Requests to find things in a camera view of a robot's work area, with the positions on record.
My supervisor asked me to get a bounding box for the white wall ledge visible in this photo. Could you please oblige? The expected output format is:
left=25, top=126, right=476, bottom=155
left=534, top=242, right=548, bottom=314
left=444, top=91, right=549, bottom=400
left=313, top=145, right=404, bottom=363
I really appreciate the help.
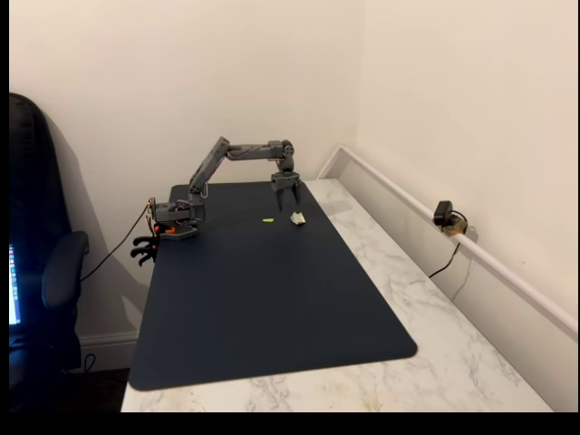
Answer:
left=315, top=144, right=579, bottom=337

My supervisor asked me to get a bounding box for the black webcam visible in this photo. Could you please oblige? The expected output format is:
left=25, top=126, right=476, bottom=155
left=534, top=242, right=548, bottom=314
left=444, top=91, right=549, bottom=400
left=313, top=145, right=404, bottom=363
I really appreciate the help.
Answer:
left=433, top=199, right=453, bottom=227

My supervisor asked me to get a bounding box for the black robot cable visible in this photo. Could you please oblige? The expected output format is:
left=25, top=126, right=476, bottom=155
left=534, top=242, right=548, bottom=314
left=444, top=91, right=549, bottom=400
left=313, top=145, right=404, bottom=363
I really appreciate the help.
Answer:
left=80, top=204, right=151, bottom=283

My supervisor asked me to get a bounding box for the brown webcam mount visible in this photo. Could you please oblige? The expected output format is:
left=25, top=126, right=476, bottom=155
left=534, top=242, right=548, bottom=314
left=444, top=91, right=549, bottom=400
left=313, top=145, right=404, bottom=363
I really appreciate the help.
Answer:
left=440, top=218, right=469, bottom=238

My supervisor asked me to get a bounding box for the laptop screen edge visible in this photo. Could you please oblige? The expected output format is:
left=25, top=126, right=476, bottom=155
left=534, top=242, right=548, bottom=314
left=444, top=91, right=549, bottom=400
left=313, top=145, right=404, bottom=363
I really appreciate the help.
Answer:
left=8, top=243, right=23, bottom=326

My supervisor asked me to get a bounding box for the black webcam cable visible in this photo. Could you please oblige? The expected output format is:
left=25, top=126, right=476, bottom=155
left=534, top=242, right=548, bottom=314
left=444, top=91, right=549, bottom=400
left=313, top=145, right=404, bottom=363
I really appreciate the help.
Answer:
left=428, top=241, right=462, bottom=279

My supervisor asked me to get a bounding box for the black cable on floor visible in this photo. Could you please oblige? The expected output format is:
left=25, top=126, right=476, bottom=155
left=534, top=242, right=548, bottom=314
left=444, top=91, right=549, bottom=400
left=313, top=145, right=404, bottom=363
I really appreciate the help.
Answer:
left=67, top=352, right=97, bottom=375

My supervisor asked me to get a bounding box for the white baseboard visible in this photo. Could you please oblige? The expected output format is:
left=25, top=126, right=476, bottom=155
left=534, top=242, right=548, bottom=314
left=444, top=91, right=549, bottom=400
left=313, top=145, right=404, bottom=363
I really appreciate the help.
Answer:
left=78, top=330, right=140, bottom=373

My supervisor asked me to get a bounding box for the black clamp with orange tips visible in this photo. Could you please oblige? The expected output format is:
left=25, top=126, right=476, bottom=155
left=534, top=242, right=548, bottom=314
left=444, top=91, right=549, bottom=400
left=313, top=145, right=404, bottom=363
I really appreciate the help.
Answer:
left=130, top=224, right=162, bottom=268

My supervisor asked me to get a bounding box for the dark blue desk mat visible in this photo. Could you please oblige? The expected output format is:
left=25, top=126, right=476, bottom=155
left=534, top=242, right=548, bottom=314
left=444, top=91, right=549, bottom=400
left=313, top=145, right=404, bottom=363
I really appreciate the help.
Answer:
left=128, top=179, right=418, bottom=392

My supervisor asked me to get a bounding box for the black office chair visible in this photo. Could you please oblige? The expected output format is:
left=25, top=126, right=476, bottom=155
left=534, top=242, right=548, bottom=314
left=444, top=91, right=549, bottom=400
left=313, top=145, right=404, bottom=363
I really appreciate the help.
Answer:
left=8, top=92, right=91, bottom=411

